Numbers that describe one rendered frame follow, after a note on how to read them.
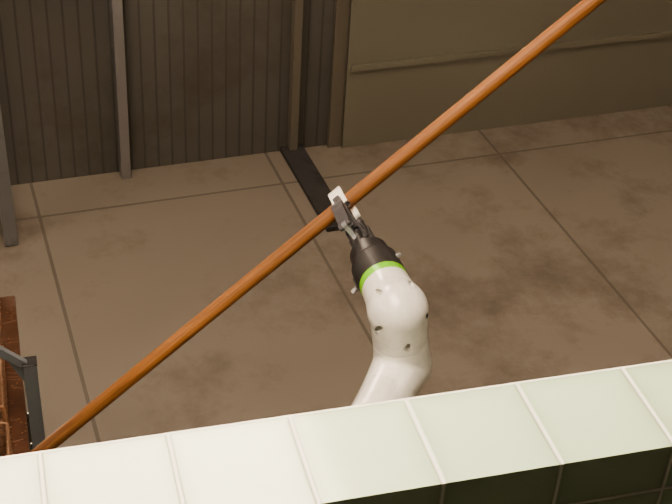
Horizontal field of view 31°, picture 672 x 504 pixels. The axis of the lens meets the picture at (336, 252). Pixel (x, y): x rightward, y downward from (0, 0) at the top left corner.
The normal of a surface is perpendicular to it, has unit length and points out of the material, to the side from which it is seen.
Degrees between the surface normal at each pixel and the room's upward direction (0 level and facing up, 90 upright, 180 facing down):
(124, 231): 0
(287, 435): 0
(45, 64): 90
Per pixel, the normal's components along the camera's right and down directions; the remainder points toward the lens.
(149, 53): 0.32, 0.56
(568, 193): 0.05, -0.81
